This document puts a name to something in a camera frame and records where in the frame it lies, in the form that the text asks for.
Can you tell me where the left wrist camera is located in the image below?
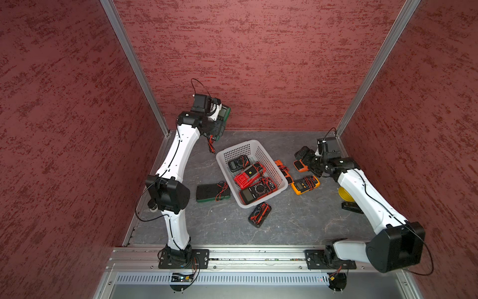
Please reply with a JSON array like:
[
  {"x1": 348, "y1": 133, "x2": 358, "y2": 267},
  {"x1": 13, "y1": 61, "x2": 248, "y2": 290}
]
[{"x1": 206, "y1": 98, "x2": 223, "y2": 121}]

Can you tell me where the orange clamp meter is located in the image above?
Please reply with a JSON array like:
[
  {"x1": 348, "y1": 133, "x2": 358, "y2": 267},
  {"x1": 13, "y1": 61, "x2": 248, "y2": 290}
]
[{"x1": 275, "y1": 159, "x2": 293, "y2": 185}]

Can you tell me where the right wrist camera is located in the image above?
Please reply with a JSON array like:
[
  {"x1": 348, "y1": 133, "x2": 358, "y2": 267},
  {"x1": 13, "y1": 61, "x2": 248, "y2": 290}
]
[{"x1": 316, "y1": 137, "x2": 342, "y2": 160}]

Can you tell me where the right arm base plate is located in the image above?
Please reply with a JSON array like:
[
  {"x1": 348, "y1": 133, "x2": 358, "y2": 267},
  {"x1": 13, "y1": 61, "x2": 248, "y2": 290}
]
[{"x1": 304, "y1": 249, "x2": 357, "y2": 270}]

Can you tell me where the green multimeter face up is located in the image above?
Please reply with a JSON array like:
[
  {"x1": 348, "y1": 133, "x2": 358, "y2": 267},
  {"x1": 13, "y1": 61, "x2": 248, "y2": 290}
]
[{"x1": 212, "y1": 106, "x2": 231, "y2": 141}]

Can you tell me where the yellow black multimeter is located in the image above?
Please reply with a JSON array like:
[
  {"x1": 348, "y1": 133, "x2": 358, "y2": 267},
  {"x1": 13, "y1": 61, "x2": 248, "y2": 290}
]
[{"x1": 291, "y1": 175, "x2": 320, "y2": 196}]

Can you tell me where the yellow cup with batteries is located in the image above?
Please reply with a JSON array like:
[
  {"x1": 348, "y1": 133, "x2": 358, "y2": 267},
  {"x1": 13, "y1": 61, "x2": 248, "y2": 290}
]
[{"x1": 338, "y1": 187, "x2": 355, "y2": 203}]

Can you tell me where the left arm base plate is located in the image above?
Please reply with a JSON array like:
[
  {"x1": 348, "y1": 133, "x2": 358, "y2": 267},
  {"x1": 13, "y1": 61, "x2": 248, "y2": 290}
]
[{"x1": 158, "y1": 248, "x2": 210, "y2": 270}]

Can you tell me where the green multimeter face down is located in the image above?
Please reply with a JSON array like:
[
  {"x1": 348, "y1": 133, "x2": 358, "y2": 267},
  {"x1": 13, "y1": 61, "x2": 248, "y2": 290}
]
[{"x1": 195, "y1": 181, "x2": 231, "y2": 203}]

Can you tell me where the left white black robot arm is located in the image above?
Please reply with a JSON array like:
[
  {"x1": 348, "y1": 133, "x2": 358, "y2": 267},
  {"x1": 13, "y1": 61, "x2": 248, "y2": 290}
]
[{"x1": 146, "y1": 107, "x2": 230, "y2": 268}]

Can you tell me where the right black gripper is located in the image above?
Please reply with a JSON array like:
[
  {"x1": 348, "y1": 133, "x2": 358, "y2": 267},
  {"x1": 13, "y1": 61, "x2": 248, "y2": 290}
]
[{"x1": 293, "y1": 146, "x2": 327, "y2": 176}]

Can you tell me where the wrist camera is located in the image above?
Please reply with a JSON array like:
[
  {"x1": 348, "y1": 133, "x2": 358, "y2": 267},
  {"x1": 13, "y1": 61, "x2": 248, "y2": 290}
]
[
  {"x1": 316, "y1": 137, "x2": 342, "y2": 160},
  {"x1": 206, "y1": 98, "x2": 223, "y2": 121}
]

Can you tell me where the white plastic perforated basket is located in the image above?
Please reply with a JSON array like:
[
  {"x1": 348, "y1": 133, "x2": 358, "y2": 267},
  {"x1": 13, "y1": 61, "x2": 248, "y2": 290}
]
[{"x1": 216, "y1": 140, "x2": 288, "y2": 209}]

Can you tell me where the orange multimeter with leads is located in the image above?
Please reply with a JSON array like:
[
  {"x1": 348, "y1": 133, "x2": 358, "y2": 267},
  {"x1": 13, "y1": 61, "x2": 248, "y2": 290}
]
[{"x1": 293, "y1": 160, "x2": 309, "y2": 173}]

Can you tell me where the black multimeter with red leads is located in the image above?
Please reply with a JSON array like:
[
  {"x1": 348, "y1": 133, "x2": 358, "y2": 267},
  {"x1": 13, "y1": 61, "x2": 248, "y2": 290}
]
[{"x1": 248, "y1": 203, "x2": 271, "y2": 228}]

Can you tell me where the small black multimeter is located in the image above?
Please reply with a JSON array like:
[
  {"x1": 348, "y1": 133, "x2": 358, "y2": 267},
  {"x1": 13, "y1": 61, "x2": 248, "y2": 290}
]
[{"x1": 228, "y1": 154, "x2": 250, "y2": 172}]

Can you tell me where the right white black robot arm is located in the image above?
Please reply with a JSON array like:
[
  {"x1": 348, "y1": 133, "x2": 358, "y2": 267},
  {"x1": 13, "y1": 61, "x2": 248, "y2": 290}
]
[{"x1": 295, "y1": 147, "x2": 428, "y2": 273}]

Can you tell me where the large red black multimeter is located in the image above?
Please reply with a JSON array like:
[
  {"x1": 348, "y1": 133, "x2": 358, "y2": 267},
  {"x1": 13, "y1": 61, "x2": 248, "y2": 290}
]
[{"x1": 240, "y1": 177, "x2": 278, "y2": 205}]

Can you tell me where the small red multimeter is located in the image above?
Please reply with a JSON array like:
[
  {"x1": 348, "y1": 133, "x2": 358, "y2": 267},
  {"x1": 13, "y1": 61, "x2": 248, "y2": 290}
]
[{"x1": 234, "y1": 162, "x2": 266, "y2": 190}]

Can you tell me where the small black box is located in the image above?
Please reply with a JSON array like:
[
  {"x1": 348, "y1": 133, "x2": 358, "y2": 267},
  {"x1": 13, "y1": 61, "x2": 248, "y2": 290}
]
[{"x1": 341, "y1": 201, "x2": 363, "y2": 214}]

